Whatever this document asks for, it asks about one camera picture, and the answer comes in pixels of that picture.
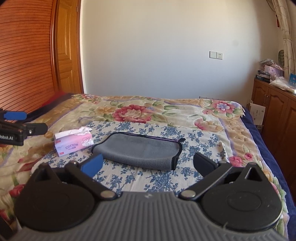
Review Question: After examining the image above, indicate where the purple grey microfibre towel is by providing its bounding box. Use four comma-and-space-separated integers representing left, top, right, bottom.
92, 132, 185, 171

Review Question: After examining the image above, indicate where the wooden room door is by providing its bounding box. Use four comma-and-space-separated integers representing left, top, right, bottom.
55, 0, 84, 93

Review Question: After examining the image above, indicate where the pink cotton tissue pack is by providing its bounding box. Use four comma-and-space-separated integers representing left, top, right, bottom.
54, 126, 94, 157

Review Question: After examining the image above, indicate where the floral bed blanket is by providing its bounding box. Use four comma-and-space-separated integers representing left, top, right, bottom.
1, 94, 290, 238

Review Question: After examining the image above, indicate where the red blanket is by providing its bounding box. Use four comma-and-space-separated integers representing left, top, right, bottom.
41, 91, 67, 107

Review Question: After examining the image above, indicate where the wooden slatted wardrobe door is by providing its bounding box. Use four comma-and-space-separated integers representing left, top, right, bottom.
1, 1, 58, 113

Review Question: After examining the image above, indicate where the dark blue bed sheet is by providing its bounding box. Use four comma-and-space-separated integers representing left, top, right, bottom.
241, 107, 295, 240

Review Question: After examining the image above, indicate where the white paper bag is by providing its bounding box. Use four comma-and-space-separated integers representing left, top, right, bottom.
249, 103, 266, 126

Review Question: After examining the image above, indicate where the wooden side cabinet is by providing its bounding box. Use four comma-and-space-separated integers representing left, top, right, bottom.
250, 77, 296, 176

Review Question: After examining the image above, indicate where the dark book stack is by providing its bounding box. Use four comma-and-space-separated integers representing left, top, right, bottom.
255, 70, 271, 83

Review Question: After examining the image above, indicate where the clear plastic bag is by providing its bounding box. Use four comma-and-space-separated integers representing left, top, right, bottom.
270, 76, 296, 95

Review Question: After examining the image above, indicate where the pink box on cabinet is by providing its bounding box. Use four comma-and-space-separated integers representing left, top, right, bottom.
264, 65, 285, 79

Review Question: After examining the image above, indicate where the blue box on cabinet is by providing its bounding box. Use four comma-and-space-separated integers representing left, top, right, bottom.
289, 73, 296, 87

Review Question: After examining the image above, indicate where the patterned beige curtain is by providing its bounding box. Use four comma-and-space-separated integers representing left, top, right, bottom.
272, 1, 295, 78

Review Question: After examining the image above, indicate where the white wall switch socket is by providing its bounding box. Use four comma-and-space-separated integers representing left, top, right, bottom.
209, 51, 223, 60

